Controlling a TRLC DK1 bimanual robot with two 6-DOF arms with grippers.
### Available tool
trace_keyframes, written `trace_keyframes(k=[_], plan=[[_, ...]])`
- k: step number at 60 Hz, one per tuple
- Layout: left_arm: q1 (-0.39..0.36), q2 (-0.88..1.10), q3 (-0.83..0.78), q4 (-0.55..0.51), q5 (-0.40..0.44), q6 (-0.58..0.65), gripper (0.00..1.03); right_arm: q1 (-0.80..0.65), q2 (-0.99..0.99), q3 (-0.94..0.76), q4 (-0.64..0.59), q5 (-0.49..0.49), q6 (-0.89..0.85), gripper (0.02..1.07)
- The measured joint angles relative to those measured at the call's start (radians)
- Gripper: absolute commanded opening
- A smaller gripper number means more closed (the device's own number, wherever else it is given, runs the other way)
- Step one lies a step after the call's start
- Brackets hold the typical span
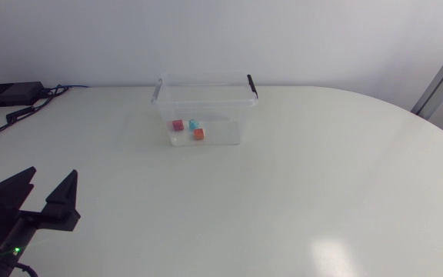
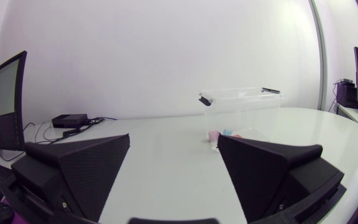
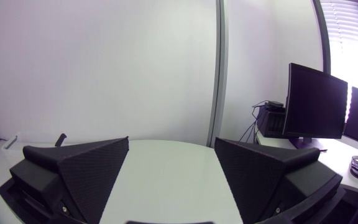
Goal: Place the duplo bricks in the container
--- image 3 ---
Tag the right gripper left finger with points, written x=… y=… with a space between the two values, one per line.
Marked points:
x=85 y=177

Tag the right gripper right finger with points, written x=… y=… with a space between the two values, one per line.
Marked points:
x=259 y=180

